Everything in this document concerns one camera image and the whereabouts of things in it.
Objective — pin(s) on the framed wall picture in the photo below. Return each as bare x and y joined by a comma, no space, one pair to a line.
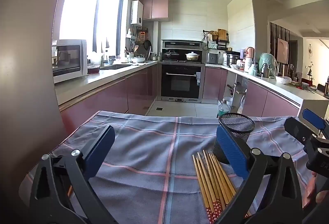
282,50

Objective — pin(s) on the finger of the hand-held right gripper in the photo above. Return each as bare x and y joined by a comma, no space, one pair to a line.
313,117
295,127

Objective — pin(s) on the large kitchen window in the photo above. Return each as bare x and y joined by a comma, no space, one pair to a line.
82,8

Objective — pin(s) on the kitchen sink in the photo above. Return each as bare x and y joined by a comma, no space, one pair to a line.
115,67

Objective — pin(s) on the bunch of wooden chopsticks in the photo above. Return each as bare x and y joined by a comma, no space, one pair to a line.
208,183

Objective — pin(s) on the black built-in oven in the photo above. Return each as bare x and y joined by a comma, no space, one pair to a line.
181,82

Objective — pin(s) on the hanging black frying pan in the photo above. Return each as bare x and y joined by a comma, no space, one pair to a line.
147,45

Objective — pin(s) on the person's right hand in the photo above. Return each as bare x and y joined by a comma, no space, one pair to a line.
309,188

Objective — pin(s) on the pink wall cabinet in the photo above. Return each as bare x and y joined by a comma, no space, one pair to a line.
156,7

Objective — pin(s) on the white wall water heater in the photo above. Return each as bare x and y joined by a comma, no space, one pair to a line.
136,12

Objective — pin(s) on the green appliance in plastic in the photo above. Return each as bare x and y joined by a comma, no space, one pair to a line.
267,61

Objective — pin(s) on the black mesh utensil holder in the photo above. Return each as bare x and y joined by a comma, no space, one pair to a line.
239,124

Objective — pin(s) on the plastic oil bottle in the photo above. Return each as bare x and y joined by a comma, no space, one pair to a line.
223,109

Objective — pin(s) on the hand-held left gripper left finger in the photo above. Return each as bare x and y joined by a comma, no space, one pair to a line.
100,152

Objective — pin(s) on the black range hood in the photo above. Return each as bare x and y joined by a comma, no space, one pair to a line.
182,44

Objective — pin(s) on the dark red bowl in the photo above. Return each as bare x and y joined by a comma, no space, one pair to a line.
93,70

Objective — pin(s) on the white casserole pot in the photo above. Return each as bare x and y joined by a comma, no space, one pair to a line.
192,56

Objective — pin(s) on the pink kitchen base cabinets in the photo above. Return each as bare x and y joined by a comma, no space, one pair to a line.
115,95
257,98

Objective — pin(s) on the black wall rack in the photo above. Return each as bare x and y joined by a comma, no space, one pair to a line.
214,45

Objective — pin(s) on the steel thermos bottle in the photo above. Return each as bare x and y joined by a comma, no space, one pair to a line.
265,71

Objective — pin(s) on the black lidded pot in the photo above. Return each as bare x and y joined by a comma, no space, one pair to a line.
171,56

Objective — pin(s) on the white microwave oven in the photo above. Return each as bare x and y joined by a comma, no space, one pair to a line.
69,59

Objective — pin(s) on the stainless steel pot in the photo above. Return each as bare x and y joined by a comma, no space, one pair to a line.
233,59

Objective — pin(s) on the white serving bowl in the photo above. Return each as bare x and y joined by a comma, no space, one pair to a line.
138,59

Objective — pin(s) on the wooden cutting board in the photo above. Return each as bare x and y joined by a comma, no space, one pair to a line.
222,34

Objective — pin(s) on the grey checked tablecloth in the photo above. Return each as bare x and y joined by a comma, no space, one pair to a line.
144,152

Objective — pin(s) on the pink kettle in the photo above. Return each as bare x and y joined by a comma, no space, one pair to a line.
250,56

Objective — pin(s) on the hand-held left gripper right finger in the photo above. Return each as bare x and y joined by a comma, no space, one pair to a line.
231,152

